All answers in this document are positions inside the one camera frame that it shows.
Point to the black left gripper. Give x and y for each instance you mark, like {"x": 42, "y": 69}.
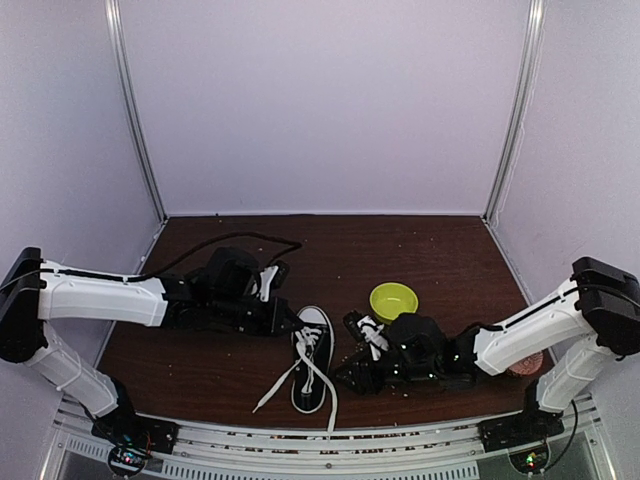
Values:
{"x": 278, "y": 308}

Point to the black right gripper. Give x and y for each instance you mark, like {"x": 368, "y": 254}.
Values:
{"x": 361, "y": 366}

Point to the white shoelace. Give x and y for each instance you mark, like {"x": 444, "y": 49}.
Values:
{"x": 331, "y": 422}

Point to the black white canvas sneaker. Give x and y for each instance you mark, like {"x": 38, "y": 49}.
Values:
{"x": 313, "y": 353}

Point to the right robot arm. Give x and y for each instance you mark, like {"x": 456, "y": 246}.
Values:
{"x": 597, "y": 308}

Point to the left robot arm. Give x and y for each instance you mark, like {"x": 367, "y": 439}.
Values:
{"x": 36, "y": 292}

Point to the lime green bowl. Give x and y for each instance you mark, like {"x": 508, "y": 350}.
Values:
{"x": 391, "y": 299}

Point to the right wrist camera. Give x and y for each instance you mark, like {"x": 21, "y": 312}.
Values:
{"x": 364, "y": 328}

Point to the front aluminium rail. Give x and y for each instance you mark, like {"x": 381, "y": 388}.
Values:
{"x": 443, "y": 450}

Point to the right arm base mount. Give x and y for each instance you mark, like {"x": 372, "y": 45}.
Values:
{"x": 524, "y": 435}

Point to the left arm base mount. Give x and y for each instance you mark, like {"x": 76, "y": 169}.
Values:
{"x": 134, "y": 443}

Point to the left aluminium frame post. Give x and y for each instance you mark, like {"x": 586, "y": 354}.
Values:
{"x": 116, "y": 32}

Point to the aluminium frame post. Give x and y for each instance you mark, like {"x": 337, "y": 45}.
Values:
{"x": 116, "y": 32}
{"x": 524, "y": 87}

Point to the right aluminium frame post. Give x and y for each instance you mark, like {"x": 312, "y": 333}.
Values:
{"x": 524, "y": 87}

